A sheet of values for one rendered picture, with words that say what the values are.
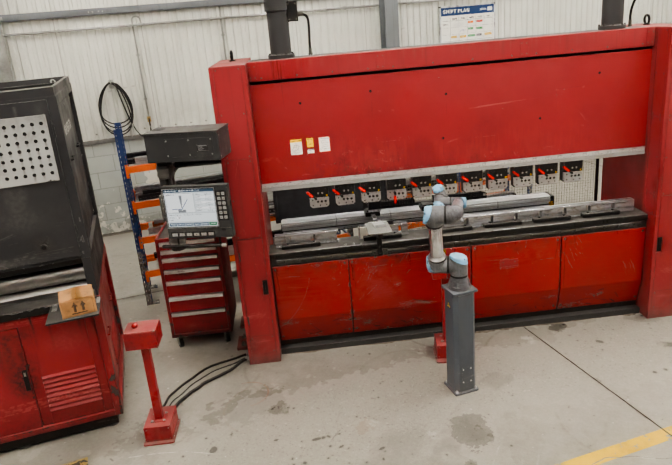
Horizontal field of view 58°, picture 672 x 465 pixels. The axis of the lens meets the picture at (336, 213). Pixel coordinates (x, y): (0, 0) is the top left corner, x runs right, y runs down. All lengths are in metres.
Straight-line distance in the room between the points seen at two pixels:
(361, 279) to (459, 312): 0.98
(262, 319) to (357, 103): 1.79
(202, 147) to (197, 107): 4.52
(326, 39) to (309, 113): 4.31
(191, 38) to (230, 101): 4.13
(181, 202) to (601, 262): 3.32
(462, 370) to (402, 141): 1.71
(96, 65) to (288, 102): 4.26
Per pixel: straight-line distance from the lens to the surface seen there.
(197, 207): 4.06
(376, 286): 4.86
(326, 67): 4.48
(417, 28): 9.27
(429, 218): 3.80
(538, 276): 5.19
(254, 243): 4.55
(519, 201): 5.32
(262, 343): 4.91
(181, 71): 8.40
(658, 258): 5.48
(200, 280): 5.09
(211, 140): 3.93
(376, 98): 4.56
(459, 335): 4.25
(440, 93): 4.65
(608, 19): 5.17
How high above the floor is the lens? 2.56
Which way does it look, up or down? 18 degrees down
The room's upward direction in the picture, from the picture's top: 5 degrees counter-clockwise
